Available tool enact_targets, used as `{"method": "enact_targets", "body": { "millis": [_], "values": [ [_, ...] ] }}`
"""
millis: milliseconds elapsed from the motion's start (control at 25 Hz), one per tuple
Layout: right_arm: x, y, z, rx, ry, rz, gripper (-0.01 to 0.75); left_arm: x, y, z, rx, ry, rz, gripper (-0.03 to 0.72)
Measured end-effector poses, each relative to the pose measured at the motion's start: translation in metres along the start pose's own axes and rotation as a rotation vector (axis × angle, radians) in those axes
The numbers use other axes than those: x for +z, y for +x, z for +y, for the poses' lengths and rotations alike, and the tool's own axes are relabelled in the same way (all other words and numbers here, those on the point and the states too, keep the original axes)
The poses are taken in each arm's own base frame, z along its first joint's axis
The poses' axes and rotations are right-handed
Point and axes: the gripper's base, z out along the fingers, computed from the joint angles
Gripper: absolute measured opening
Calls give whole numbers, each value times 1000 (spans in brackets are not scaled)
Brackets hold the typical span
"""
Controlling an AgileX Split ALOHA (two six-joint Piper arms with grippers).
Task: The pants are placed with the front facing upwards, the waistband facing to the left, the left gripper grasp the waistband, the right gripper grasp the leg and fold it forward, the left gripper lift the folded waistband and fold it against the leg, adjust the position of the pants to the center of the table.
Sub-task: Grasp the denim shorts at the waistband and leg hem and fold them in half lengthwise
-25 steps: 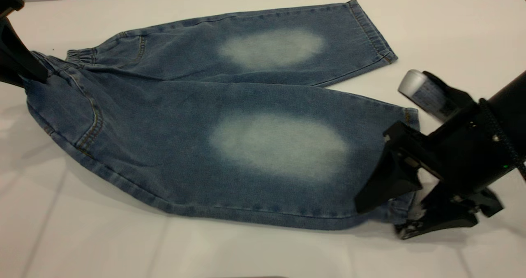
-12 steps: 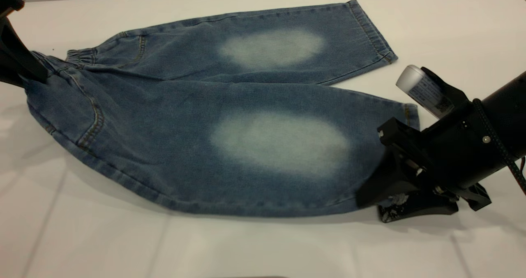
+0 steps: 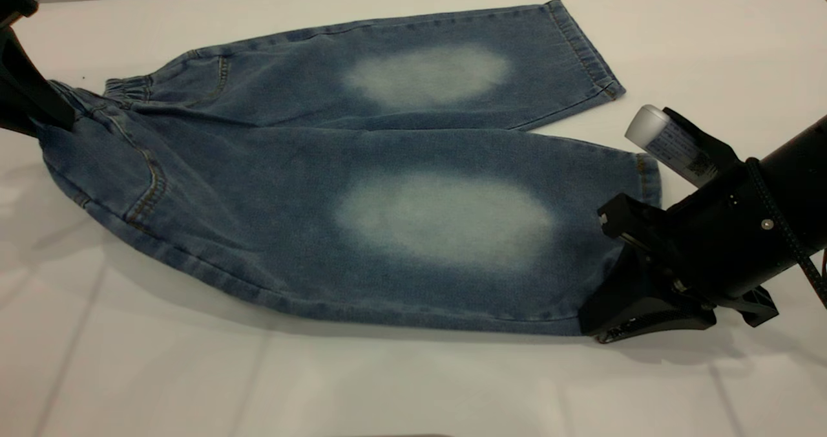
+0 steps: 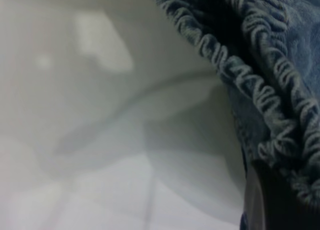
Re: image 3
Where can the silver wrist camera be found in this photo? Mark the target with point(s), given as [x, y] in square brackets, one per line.
[652, 130]

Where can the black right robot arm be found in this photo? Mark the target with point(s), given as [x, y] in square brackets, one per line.
[801, 185]

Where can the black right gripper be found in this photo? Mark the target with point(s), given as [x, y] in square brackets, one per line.
[711, 236]

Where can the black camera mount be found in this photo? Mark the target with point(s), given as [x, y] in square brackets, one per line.
[711, 146]

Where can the blue denim pants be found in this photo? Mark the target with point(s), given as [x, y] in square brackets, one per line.
[291, 198]

